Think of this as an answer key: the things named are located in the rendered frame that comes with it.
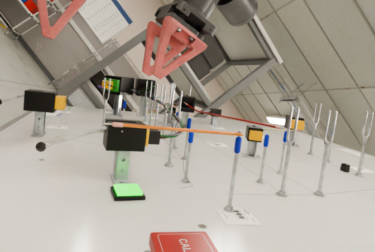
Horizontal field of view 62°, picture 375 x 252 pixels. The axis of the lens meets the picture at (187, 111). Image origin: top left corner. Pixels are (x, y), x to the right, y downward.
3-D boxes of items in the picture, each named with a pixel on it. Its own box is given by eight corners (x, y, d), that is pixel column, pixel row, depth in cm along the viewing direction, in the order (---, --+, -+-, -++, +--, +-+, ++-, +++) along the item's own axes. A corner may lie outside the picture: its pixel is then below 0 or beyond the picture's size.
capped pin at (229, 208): (220, 209, 41) (231, 129, 40) (227, 207, 42) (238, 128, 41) (229, 213, 40) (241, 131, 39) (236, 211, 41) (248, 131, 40)
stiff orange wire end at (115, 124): (104, 125, 37) (104, 120, 37) (240, 135, 41) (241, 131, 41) (103, 126, 36) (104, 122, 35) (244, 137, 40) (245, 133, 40)
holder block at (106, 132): (102, 144, 48) (105, 118, 48) (138, 145, 50) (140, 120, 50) (105, 150, 44) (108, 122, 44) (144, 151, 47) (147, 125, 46)
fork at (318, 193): (327, 197, 51) (341, 111, 50) (317, 197, 51) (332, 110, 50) (319, 192, 53) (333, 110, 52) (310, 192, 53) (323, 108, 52)
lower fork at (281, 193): (289, 197, 49) (304, 107, 48) (279, 197, 49) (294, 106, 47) (283, 192, 51) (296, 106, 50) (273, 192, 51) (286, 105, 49)
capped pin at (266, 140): (264, 184, 54) (272, 135, 53) (255, 183, 55) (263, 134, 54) (264, 182, 56) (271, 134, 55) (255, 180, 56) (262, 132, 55)
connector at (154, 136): (125, 139, 49) (126, 126, 49) (155, 140, 51) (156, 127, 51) (129, 143, 46) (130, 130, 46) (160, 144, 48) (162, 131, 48)
